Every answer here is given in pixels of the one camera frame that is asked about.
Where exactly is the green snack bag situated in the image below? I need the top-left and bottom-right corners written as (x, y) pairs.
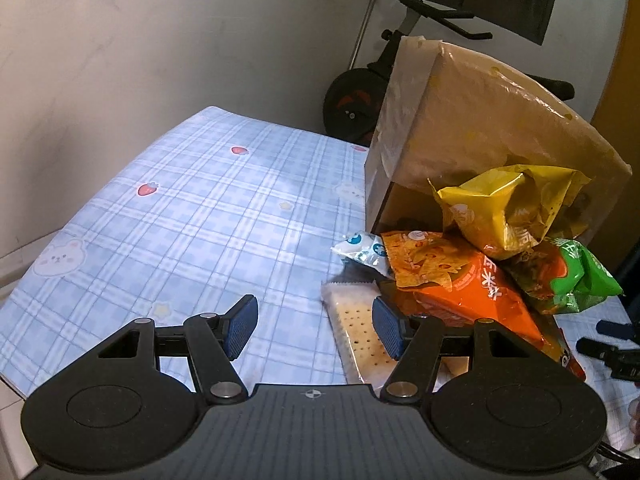
top-left (505, 237), bottom-right (624, 316)

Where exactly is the clear cracker packet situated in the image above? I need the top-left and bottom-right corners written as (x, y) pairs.
top-left (321, 280), bottom-right (466, 386)

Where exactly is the wooden door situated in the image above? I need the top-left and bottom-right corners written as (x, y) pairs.
top-left (590, 20), bottom-right (640, 171)

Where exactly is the person's right hand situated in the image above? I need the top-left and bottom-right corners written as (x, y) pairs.
top-left (627, 400), bottom-right (640, 448)

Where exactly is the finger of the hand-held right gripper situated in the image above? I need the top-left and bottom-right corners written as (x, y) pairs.
top-left (575, 337), bottom-right (640, 380)
top-left (596, 320), bottom-right (640, 341)

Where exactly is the black exercise bike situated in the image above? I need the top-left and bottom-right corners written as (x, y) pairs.
top-left (322, 0), bottom-right (576, 143)

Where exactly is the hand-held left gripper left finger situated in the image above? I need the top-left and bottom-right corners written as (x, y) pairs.
top-left (97, 294), bottom-right (260, 406)

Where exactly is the orange chips bag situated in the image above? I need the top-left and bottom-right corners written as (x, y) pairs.
top-left (381, 230), bottom-right (546, 346)

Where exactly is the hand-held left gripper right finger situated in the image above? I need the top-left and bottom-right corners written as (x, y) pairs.
top-left (371, 295), bottom-right (538, 406)

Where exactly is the yellow snack bag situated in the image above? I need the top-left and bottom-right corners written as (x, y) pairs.
top-left (427, 164), bottom-right (592, 261)

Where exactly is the cardboard box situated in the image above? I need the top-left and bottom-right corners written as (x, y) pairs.
top-left (364, 35), bottom-right (633, 256)

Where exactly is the small white blue packet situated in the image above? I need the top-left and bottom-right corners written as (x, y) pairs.
top-left (331, 231), bottom-right (393, 278)

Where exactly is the metal pole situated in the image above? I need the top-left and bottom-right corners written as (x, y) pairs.
top-left (348, 0), bottom-right (379, 71)

